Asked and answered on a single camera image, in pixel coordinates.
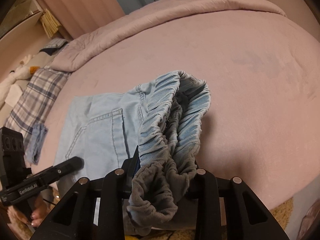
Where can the yellow tassel curtain tie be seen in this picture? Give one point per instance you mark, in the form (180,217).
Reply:
(49,23)

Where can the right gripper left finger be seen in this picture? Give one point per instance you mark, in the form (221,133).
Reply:
(92,209)

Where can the plaid pillow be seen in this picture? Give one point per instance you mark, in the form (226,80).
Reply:
(36,102)

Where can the folded blue jeans stack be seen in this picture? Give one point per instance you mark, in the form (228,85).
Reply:
(36,141)

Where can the white plush toy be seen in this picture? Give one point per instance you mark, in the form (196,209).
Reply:
(22,72)

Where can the pink curtain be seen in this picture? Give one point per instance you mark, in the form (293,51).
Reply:
(83,16)

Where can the brown fuzzy rug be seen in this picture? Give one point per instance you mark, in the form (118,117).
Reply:
(282,213)

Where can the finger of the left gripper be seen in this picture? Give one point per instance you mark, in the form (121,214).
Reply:
(55,173)

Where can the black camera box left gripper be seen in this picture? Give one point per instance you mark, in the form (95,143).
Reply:
(13,168)

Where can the light blue strawberry pants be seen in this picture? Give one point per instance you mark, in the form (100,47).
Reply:
(161,120)

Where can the person's left hand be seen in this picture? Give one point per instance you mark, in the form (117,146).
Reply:
(39,213)

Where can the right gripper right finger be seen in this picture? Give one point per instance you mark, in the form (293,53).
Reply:
(246,215)

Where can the pink folded quilt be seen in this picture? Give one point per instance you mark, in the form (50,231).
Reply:
(81,50)

